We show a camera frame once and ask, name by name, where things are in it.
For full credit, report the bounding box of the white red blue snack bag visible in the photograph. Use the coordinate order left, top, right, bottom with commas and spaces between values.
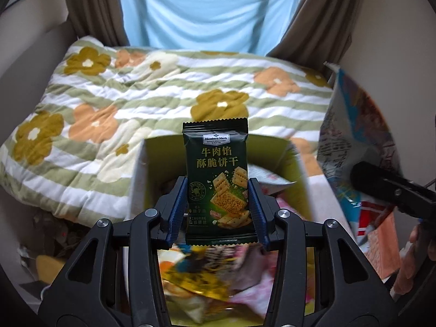
317, 63, 402, 245

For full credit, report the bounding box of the left brown curtain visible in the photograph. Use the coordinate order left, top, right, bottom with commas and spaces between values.
65, 0, 129, 47

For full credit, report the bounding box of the grey bed headboard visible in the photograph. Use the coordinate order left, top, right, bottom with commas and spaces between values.
0, 21, 77, 141

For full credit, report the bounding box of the light blue hanging cloth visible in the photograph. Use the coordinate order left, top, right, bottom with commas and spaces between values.
120, 0, 300, 56

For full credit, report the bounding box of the green yellow cardboard box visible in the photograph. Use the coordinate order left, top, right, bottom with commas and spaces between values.
128, 134, 316, 327

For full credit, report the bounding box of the gold yellow snack bag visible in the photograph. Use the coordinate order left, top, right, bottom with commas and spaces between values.
159, 245, 247, 301

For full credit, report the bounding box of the floral striped quilt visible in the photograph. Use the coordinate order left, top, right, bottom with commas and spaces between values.
1, 36, 332, 227

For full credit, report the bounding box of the yellow cake snack bag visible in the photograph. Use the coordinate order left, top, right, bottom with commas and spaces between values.
162, 280, 234, 324

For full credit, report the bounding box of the person's right hand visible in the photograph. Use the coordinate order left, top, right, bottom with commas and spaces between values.
390, 222, 435, 298

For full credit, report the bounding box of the pink red snack bag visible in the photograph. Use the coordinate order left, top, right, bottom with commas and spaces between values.
229, 245, 278, 317

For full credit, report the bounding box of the brown curtain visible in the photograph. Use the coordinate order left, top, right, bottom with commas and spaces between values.
65, 0, 129, 47
268, 0, 362, 78

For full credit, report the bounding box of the dark green cracker packet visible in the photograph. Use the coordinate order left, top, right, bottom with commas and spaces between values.
183, 118, 257, 246

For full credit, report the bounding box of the right brown curtain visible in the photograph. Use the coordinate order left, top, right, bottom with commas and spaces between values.
268, 0, 362, 78

